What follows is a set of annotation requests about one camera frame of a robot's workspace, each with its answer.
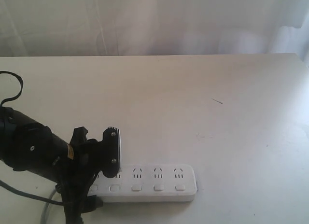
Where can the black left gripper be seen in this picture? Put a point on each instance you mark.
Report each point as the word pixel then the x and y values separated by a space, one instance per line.
pixel 76 165

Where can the white power strip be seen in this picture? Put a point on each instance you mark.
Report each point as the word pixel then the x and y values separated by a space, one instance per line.
pixel 147 183

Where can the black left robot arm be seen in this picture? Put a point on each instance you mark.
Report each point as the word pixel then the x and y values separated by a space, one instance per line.
pixel 27 145

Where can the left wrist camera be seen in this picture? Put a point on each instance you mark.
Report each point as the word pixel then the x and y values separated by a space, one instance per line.
pixel 110 152

